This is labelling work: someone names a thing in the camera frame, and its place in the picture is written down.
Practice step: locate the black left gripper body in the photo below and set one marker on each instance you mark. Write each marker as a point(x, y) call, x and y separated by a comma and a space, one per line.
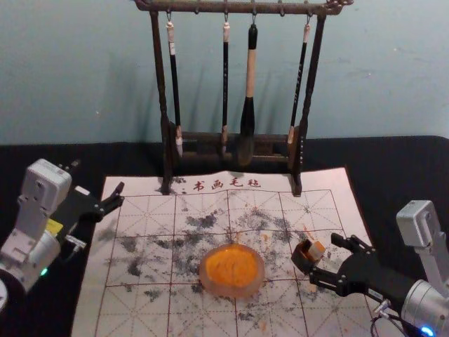
point(77, 210)

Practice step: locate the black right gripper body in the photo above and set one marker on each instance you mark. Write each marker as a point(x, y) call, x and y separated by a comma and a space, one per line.
point(365, 274)

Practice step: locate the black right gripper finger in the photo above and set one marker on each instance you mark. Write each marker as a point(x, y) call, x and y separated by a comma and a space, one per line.
point(326, 277)
point(354, 245)

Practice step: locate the black seal holder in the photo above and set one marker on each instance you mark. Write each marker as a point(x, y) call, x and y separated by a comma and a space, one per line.
point(300, 258)

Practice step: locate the cream seal stone orange top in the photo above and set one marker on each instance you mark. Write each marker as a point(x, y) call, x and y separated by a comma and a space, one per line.
point(315, 249)

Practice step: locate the black table cloth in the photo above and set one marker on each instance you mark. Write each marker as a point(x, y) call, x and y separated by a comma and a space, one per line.
point(386, 168)

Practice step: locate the orange ink paste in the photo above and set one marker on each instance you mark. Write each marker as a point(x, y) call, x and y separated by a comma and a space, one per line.
point(231, 267)

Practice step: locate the dark wooden brush rack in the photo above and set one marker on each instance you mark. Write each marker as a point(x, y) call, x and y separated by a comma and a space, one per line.
point(161, 105)

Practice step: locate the translucent pink paste dish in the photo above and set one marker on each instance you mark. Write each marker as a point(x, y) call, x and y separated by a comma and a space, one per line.
point(210, 284)

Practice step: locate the white felt mat red grid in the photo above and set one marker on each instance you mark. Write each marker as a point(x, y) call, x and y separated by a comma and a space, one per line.
point(158, 309)

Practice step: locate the thin black brush white cap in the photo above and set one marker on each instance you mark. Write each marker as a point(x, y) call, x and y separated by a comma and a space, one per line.
point(174, 80)
point(225, 80)
point(298, 87)

